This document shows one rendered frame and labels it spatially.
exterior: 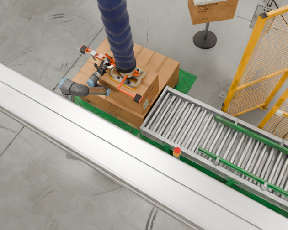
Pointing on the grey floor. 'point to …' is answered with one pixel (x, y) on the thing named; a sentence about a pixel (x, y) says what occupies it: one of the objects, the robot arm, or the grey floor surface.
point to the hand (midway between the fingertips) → (106, 60)
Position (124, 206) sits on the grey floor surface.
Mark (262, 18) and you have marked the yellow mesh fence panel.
